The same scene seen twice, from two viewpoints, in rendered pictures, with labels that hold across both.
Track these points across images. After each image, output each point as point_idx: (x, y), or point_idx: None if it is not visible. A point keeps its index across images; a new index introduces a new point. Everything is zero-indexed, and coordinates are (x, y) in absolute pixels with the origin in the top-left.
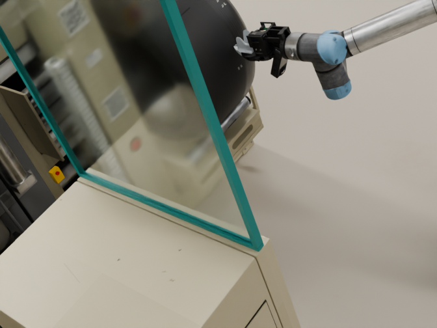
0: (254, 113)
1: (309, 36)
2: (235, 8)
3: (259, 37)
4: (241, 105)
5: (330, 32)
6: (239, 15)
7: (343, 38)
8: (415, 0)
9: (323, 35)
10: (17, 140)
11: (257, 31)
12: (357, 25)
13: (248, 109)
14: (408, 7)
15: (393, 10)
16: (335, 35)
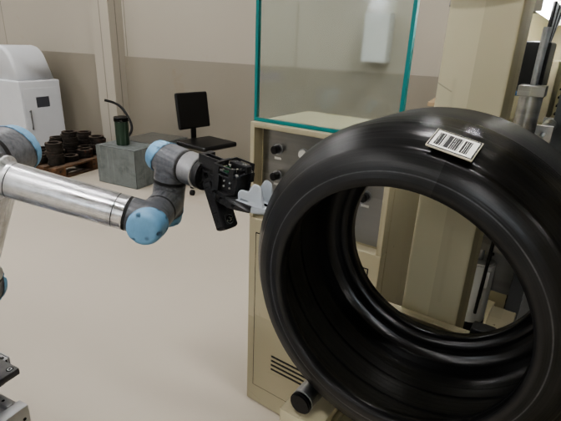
0: (286, 402)
1: (181, 147)
2: (273, 207)
3: (237, 158)
4: (304, 381)
5: (143, 207)
6: (268, 218)
7: (133, 196)
8: (28, 173)
9: (166, 143)
10: None
11: (239, 164)
12: (109, 193)
13: (297, 413)
14: (46, 171)
15: (61, 178)
16: (154, 141)
